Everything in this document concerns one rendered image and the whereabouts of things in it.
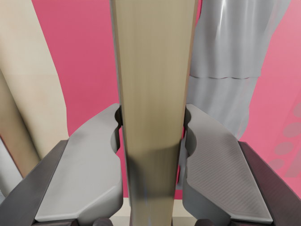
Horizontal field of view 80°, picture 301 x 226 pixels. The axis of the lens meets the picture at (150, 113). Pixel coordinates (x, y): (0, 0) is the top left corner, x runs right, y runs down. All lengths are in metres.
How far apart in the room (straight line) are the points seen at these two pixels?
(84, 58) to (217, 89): 0.13
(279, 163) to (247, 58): 0.17
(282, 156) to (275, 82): 0.11
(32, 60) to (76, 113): 0.07
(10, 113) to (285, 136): 0.31
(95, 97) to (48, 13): 0.08
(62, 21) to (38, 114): 0.11
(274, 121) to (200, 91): 0.10
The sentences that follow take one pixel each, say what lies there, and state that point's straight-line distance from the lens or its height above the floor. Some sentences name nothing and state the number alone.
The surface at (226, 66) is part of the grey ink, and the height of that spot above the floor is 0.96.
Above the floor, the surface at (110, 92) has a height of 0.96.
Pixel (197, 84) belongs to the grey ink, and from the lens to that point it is 0.19.
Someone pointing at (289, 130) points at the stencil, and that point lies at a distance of 0.27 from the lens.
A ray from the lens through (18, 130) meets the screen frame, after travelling 0.25.
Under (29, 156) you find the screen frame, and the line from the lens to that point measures 0.27.
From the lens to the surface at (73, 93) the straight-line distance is 0.21.
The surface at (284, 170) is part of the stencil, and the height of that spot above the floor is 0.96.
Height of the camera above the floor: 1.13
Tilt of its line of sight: 58 degrees down
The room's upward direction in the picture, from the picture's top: 179 degrees counter-clockwise
